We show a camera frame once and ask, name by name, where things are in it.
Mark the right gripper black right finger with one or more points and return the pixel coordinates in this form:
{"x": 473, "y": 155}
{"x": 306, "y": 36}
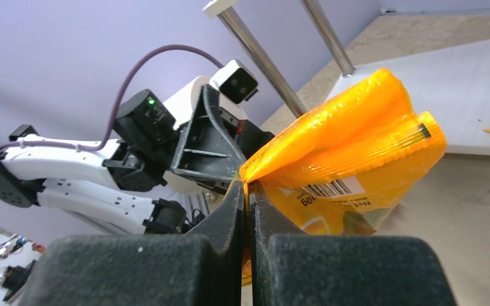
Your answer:
{"x": 290, "y": 267}

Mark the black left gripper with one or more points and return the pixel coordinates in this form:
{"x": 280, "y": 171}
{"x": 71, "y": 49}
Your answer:
{"x": 214, "y": 144}

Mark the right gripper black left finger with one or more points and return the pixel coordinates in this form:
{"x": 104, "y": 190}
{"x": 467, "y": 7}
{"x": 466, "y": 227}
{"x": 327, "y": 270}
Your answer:
{"x": 200, "y": 267}

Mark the orange mango gummy bag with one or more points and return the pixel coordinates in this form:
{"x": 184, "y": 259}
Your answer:
{"x": 343, "y": 167}

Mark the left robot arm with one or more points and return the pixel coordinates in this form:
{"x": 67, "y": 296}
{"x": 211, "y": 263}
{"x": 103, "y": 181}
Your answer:
{"x": 140, "y": 182}

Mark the white two-tier shelf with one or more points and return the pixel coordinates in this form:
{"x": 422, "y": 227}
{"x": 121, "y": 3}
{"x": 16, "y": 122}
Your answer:
{"x": 452, "y": 83}

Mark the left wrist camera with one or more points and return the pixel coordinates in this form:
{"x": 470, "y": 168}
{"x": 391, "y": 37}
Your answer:
{"x": 235, "y": 82}

